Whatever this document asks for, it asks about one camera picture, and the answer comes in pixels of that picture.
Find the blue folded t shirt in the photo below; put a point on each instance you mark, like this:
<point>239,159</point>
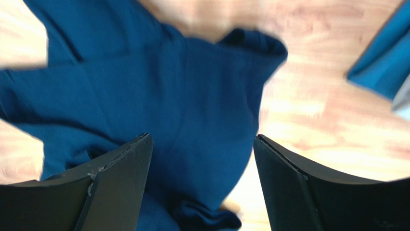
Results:
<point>385,64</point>

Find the navy t shirt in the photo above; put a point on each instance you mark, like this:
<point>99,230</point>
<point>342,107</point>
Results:
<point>114,72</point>

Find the beige folded t shirt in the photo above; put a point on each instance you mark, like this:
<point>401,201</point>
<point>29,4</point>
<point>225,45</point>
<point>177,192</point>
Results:
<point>401,103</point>

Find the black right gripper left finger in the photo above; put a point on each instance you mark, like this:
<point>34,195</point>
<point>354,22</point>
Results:
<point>103,194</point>

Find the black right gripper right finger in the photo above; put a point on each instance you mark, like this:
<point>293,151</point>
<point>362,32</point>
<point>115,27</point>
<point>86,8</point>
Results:
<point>303,195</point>

